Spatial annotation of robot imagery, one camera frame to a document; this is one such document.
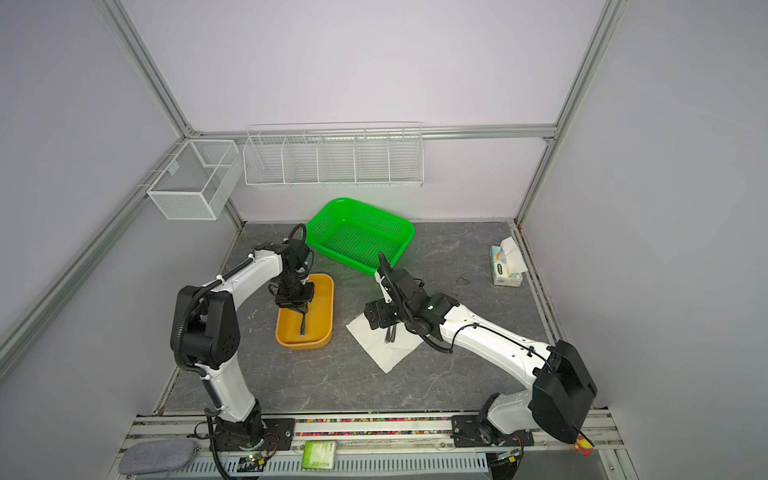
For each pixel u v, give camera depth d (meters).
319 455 0.69
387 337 0.91
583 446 0.68
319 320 0.92
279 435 0.74
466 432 0.74
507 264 1.00
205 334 0.50
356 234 1.16
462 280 1.05
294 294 0.79
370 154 1.01
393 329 0.91
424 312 0.57
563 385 0.40
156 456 0.69
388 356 0.86
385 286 0.59
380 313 0.69
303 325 0.89
